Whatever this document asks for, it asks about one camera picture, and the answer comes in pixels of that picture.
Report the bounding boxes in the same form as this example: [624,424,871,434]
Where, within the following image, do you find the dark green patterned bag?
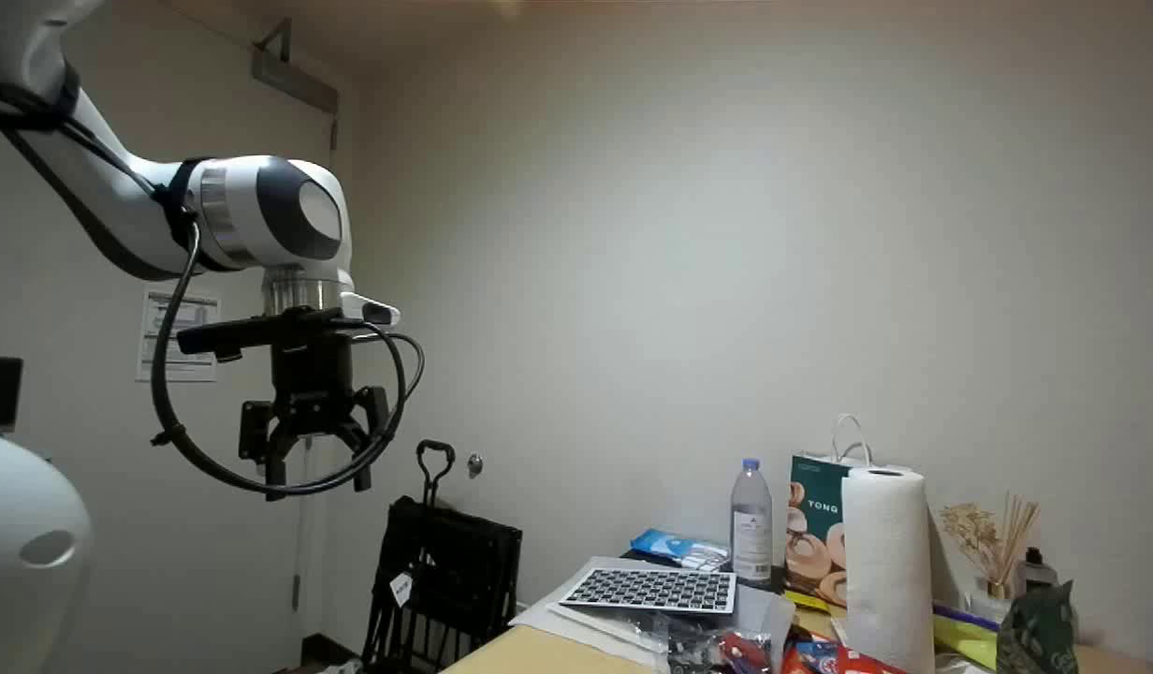
[997,546,1077,674]

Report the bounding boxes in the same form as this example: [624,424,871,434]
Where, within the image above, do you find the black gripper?
[241,333,391,501]

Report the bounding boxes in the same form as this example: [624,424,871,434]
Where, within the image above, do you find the teal cookie box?
[784,457,846,607]

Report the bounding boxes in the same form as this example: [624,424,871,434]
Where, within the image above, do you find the clear plastic water bottle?
[732,457,772,583]

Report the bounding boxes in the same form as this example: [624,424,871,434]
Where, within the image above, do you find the checkerboard calibration board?
[561,571,739,617]

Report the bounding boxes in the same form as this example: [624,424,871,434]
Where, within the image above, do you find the white paper towel roll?
[843,469,935,674]

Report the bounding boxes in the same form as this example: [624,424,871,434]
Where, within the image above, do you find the blue snack packet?
[629,527,725,571]

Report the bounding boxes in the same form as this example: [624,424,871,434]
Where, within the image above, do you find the paper notice on door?
[140,291,221,381]

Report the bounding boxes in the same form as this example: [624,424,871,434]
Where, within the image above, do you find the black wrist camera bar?
[178,313,362,365]

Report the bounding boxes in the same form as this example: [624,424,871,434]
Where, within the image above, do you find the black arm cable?
[0,74,426,501]

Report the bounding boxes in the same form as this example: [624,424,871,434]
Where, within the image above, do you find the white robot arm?
[0,0,396,674]

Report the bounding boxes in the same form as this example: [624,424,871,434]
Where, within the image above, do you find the yellow packet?
[931,615,997,669]

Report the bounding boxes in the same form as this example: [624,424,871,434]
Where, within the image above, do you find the red snack packets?
[713,629,905,674]

